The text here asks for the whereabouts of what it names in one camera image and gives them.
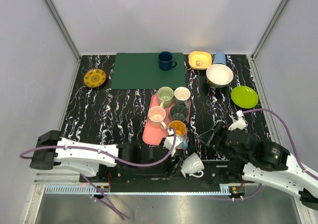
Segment yellow patterned saucer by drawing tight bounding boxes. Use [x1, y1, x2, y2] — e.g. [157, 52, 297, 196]
[82, 68, 107, 88]

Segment light blue cup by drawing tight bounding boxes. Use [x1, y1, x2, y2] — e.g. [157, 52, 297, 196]
[213, 51, 226, 65]

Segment light green mug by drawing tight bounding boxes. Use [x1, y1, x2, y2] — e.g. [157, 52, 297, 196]
[157, 86, 174, 108]

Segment grey faceted mug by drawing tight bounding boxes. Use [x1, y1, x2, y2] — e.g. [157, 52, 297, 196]
[174, 87, 191, 110]

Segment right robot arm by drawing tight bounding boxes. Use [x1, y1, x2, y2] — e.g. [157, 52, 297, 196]
[198, 121, 318, 210]

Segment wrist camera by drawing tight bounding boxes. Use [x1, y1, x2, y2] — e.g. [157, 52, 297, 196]
[163, 135, 183, 151]
[228, 110, 247, 131]

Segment pink plastic tray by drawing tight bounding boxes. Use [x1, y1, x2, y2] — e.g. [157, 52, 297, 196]
[143, 93, 190, 146]

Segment yellow square bowl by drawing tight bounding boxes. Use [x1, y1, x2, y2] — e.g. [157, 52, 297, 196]
[188, 51, 212, 70]

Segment dark blue mug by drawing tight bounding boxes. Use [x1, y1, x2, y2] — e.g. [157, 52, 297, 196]
[158, 51, 177, 71]

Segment small grey cup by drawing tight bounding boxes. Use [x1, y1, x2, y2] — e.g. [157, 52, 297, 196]
[169, 105, 188, 122]

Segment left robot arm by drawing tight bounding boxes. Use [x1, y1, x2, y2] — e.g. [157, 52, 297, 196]
[29, 130, 182, 182]

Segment large cream bowl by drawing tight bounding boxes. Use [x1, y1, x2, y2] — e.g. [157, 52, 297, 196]
[206, 64, 234, 88]

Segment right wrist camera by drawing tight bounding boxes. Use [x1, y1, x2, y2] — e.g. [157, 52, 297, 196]
[228, 110, 247, 131]

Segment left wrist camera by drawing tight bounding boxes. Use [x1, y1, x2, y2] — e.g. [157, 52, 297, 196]
[163, 135, 183, 151]

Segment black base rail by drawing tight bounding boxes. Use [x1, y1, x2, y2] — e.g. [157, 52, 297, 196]
[88, 159, 243, 184]

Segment lime green plate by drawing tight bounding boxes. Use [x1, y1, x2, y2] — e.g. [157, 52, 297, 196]
[231, 86, 259, 109]

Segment pink mug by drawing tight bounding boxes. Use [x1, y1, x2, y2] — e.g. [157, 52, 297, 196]
[148, 106, 167, 130]

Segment white footed teacup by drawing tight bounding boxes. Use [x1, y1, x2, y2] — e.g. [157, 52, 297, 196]
[180, 153, 205, 178]

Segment dark green mat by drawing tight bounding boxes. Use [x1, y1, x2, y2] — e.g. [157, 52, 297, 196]
[111, 53, 186, 90]

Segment blue patterned mug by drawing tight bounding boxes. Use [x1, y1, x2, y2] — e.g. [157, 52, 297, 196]
[168, 120, 188, 150]

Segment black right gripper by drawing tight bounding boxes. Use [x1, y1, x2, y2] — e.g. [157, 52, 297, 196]
[196, 120, 252, 161]

